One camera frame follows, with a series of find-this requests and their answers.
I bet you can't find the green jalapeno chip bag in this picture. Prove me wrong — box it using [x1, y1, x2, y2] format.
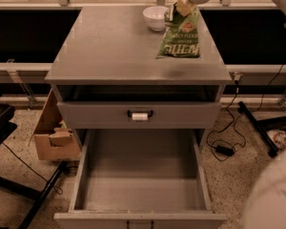
[157, 9, 200, 58]

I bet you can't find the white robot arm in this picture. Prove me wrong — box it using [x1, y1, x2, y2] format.
[239, 0, 286, 229]

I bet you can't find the grey drawer cabinet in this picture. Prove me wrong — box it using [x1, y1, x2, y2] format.
[44, 4, 233, 132]

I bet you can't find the closed grey top drawer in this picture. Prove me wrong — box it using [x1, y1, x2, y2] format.
[57, 102, 220, 129]

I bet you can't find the open grey middle drawer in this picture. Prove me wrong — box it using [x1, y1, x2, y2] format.
[54, 129, 226, 229]

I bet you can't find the white ceramic bowl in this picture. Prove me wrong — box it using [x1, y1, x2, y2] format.
[143, 6, 167, 31]

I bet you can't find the black stand leg right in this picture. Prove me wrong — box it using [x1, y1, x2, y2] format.
[238, 101, 286, 157]

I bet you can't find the red white sneaker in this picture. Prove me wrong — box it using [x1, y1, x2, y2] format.
[267, 130, 286, 150]

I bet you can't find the brown cardboard box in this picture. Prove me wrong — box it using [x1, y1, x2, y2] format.
[33, 91, 81, 161]

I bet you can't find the black drawer handle with tape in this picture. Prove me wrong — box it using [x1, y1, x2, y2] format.
[127, 111, 153, 121]

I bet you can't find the black power adapter with cable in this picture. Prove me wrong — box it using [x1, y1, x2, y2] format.
[206, 81, 239, 162]

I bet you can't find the clear acrylic bracket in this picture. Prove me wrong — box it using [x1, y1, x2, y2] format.
[7, 67, 37, 109]

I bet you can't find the black stand frame left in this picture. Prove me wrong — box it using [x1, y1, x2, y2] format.
[0, 103, 70, 229]

